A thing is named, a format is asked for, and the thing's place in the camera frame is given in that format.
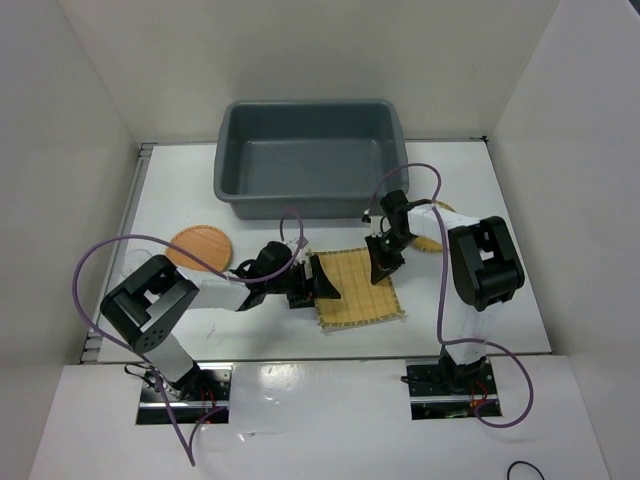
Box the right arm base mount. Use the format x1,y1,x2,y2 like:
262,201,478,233
400,359,502,421

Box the square bamboo mat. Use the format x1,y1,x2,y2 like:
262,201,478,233
307,247,405,333

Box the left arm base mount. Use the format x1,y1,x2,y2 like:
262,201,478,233
123,362,233,425

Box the grey plastic bin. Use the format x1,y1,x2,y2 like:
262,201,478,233
213,99,409,220

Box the round orange woven tray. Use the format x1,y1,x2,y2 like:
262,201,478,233
170,225,232,272

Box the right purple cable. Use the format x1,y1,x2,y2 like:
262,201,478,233
367,162,535,429

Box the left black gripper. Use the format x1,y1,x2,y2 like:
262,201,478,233
265,255,340,309

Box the clear faceted cup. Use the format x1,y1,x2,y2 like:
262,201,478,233
120,248,153,278

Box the black cable loop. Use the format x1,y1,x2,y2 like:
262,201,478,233
506,460,546,480

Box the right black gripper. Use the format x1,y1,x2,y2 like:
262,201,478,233
365,230,417,285

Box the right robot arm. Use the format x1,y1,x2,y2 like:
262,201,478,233
365,190,525,393

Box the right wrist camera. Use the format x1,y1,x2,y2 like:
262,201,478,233
362,209,386,238

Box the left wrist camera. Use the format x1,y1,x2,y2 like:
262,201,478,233
288,237,309,263

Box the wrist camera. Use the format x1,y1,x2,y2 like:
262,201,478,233
288,237,309,263
362,209,386,238

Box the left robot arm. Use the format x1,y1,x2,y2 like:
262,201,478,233
100,241,341,400

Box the round yellow bamboo tray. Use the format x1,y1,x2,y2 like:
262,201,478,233
407,200,457,254

